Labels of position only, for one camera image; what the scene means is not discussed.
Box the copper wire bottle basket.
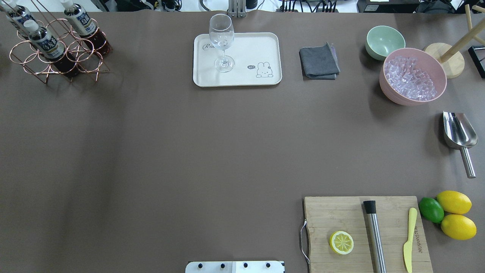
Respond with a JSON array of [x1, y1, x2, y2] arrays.
[[9, 0, 110, 83]]

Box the tea bottle near tray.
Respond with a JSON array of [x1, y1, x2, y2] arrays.
[[60, 0, 111, 56]]

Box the tea bottle middle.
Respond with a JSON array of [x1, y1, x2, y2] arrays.
[[23, 19, 80, 78]]

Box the tea bottle far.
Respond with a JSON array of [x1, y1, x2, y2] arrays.
[[1, 0, 37, 40]]

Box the cream rabbit tray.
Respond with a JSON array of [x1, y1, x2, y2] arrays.
[[192, 32, 282, 88]]

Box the grey folded cloth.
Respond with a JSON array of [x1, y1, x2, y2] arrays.
[[299, 42, 341, 80]]

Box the clear wine glass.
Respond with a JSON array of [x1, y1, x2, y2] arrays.
[[208, 14, 235, 73]]

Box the bamboo cutting board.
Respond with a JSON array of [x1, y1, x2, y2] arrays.
[[304, 196, 418, 273]]

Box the steel muddler black tip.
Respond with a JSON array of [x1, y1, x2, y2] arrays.
[[363, 200, 387, 273]]

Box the half lemon slice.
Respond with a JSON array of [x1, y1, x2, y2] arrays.
[[329, 231, 354, 255]]

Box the green bowl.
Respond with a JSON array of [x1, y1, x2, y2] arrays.
[[365, 25, 406, 61]]

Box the clear ice cubes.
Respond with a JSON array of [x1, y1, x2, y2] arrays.
[[383, 56, 438, 101]]

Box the pink bowl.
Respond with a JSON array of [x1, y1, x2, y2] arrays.
[[379, 48, 447, 106]]

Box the yellow plastic knife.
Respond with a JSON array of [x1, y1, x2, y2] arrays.
[[402, 207, 417, 273]]

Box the green lime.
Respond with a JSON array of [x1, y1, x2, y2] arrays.
[[418, 197, 444, 224]]

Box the steel ice scoop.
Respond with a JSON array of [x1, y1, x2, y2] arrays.
[[442, 111, 478, 179]]

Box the yellow lemon upper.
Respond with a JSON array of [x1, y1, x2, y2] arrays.
[[435, 190, 472, 215]]

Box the yellow lemon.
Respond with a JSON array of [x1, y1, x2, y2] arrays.
[[440, 214, 477, 240], [435, 190, 472, 215]]

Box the wooden stand with pegs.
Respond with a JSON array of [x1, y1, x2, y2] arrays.
[[423, 5, 485, 79]]

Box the yellow lemon lower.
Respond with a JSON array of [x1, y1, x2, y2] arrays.
[[440, 214, 477, 240]]

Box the grey metal bracket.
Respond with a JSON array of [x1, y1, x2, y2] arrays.
[[227, 0, 247, 18]]

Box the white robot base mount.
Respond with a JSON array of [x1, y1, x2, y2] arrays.
[[185, 260, 286, 273]]

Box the black frame object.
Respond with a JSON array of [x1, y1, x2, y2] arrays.
[[468, 45, 485, 79]]

